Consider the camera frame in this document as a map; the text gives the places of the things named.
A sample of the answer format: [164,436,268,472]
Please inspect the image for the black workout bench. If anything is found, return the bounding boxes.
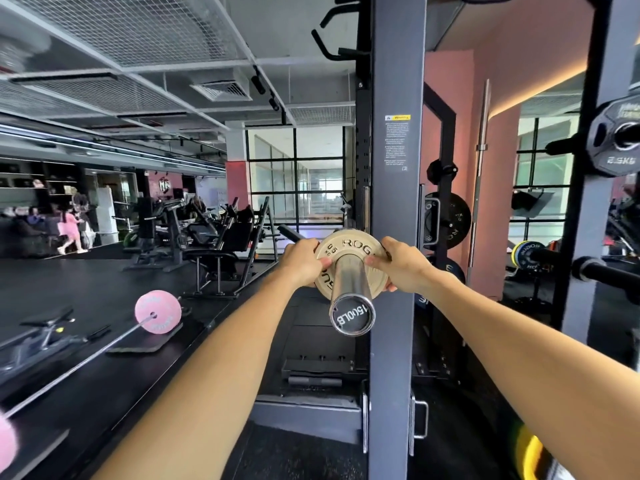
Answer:
[0,307,112,386]

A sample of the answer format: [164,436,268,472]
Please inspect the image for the black framed window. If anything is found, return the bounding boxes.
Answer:
[244,126,347,236]

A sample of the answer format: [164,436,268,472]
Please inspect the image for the ceiling air vent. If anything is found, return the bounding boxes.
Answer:
[188,70,254,103]

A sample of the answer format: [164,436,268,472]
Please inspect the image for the small black weight plate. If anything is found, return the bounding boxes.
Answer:
[585,94,640,178]

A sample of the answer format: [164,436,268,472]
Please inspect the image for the person's left forearm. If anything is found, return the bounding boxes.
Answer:
[91,267,307,480]

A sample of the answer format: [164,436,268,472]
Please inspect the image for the black exercise machine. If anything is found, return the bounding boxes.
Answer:
[122,195,189,273]

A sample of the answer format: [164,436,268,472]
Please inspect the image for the black pull-up handles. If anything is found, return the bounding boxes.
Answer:
[311,0,373,63]

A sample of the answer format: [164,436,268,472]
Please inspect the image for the thin silver barbell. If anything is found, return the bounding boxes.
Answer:
[2,315,157,420]

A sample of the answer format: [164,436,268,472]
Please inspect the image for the black floor mat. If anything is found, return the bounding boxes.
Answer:
[106,322,184,355]

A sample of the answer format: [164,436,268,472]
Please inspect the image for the black wall shelves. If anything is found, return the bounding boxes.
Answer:
[0,157,82,211]

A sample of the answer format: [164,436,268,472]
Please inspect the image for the black track lights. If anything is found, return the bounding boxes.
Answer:
[249,65,289,126]

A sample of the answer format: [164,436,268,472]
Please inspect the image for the silver rack handle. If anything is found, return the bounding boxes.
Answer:
[409,394,430,457]

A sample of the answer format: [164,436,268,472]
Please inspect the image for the small tan weight plate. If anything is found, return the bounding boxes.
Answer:
[314,229,392,302]

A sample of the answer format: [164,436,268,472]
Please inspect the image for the person's left hand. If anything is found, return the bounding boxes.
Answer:
[276,238,333,288]

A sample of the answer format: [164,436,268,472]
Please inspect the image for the pink weight plate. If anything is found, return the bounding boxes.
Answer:
[134,290,183,336]
[0,412,20,480]

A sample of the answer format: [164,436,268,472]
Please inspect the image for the black leg press machine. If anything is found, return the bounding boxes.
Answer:
[182,196,281,300]

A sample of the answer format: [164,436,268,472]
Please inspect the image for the person's right hand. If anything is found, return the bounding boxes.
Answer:
[364,237,441,295]

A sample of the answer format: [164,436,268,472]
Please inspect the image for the grey rack upright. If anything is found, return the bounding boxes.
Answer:
[367,0,429,480]

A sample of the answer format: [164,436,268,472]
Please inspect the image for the yellow and blue weight plate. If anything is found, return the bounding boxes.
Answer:
[510,240,547,272]

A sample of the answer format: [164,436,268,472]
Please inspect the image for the person's right forearm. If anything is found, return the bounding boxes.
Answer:
[424,273,640,480]

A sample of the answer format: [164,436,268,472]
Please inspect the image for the black plate storage peg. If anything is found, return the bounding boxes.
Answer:
[571,256,640,291]

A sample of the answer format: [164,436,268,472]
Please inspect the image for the upright chrome barbell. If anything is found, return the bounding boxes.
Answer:
[466,79,492,286]

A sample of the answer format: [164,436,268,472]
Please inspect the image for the white warning label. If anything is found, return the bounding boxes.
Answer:
[384,114,412,173]

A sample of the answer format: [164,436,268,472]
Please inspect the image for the grey rack post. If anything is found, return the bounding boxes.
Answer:
[550,0,640,345]

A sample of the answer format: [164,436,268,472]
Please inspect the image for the dark blue weight plate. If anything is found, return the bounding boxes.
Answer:
[414,257,467,310]

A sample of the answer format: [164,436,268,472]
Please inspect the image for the large black weight plate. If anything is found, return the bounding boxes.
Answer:
[423,192,473,251]

